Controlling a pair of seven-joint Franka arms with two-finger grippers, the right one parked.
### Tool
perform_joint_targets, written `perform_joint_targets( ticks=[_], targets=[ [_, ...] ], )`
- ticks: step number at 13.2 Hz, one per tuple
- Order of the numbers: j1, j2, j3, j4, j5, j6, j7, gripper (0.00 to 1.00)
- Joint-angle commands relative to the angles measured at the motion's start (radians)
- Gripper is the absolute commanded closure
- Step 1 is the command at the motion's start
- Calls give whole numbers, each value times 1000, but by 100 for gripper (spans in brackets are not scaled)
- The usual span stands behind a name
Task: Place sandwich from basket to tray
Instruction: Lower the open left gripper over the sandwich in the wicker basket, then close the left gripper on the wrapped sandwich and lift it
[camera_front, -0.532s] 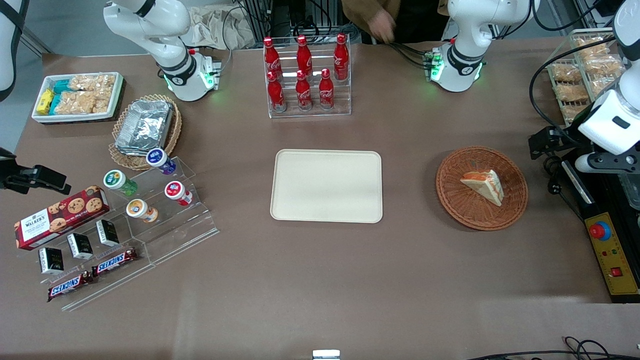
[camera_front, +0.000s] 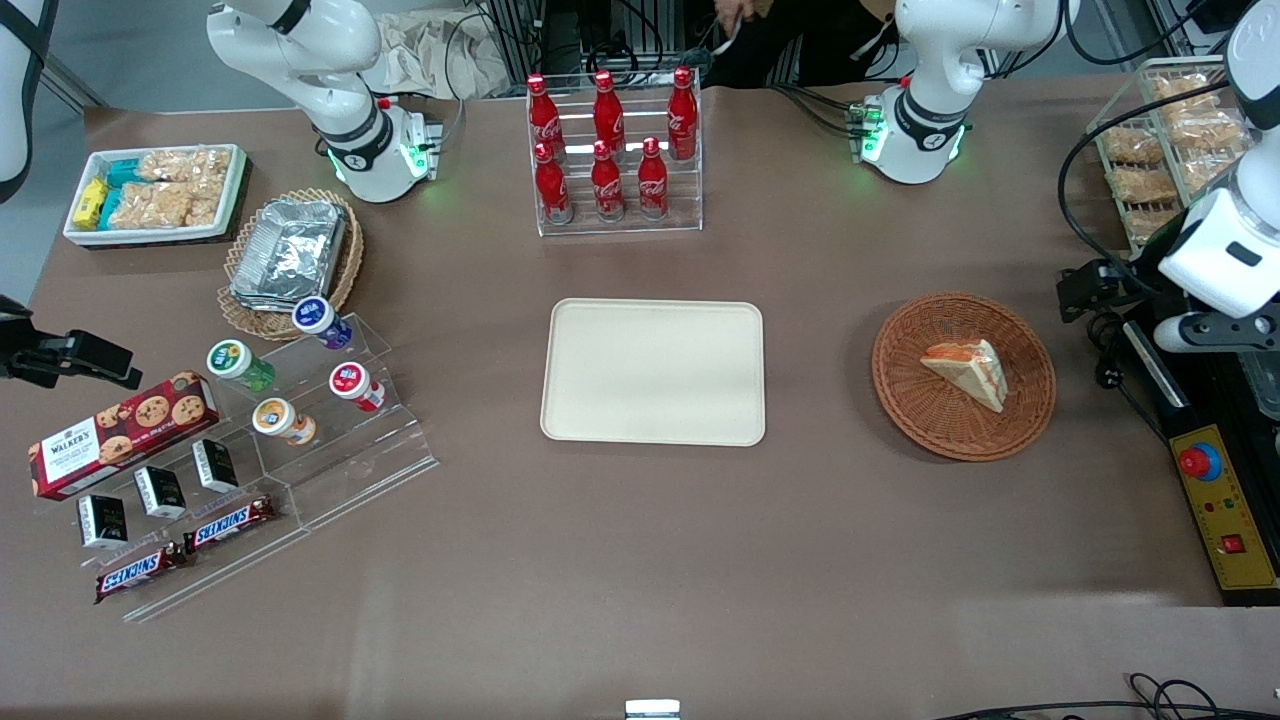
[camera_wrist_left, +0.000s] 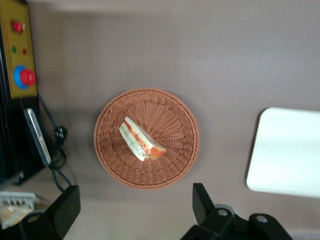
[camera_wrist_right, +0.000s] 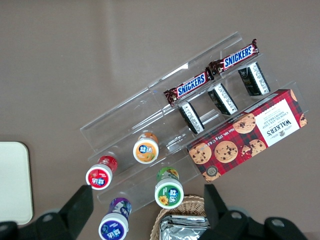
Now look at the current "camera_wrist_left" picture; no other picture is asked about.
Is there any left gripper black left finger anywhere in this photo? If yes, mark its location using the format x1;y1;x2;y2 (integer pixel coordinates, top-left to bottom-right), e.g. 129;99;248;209
18;184;82;240

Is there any white wire rack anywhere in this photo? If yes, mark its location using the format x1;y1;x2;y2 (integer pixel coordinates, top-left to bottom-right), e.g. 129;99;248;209
0;191;37;230

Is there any black power cable with plug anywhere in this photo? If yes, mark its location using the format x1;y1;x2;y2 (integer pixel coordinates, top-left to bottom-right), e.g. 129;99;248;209
37;92;76;194

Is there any triangular sandwich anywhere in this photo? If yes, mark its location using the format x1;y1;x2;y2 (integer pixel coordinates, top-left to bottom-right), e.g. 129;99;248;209
118;115;167;162

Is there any black machine with yellow panel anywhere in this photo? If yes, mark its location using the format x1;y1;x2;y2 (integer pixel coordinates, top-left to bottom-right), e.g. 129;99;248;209
0;0;53;186

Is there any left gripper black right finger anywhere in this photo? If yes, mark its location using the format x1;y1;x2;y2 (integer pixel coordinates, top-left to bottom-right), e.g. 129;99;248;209
179;182;294;240

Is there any cream plastic tray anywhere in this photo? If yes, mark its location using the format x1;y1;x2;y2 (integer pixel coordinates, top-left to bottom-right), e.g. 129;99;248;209
245;107;320;200

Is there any round brown wicker basket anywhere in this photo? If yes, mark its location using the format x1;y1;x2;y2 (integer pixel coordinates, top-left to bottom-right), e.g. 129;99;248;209
93;87;201;190

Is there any clear bag of rice crackers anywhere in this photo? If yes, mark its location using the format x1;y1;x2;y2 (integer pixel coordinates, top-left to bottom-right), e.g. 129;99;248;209
0;204;31;230

